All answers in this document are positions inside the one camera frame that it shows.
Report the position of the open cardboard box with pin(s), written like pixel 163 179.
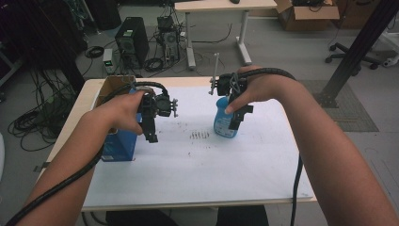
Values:
pixel 309 15

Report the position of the person's right leg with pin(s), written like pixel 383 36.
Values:
pixel 243 218

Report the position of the open-frame computer case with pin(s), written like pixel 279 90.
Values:
pixel 169 40

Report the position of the grey floor mat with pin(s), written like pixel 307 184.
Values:
pixel 351 116

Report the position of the person's leg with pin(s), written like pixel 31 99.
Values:
pixel 141 219
pixel 243 218

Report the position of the blue cardboard box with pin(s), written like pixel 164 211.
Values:
pixel 120 146

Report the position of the blue plastic bottle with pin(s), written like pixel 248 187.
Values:
pixel 221 125

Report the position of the black metal stand beam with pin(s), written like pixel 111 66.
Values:
pixel 360 47

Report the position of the white power supply unit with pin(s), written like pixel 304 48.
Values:
pixel 108 61

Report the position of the white-legged wooden desk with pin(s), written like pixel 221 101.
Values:
pixel 219 4

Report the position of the person's left hand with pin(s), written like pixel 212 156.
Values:
pixel 120 113

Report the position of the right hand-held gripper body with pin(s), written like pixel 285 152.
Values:
pixel 224 84

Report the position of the person's left leg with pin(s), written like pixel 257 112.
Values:
pixel 141 219

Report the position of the black curtain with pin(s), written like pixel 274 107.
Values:
pixel 37 37

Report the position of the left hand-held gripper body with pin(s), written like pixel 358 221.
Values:
pixel 156 106

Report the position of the black computer tower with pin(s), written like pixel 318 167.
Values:
pixel 133 40

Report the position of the person's right hand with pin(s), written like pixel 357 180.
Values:
pixel 266 89

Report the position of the white paper sheet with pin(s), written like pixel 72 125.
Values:
pixel 204 172

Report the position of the black office chair base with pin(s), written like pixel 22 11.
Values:
pixel 351 58

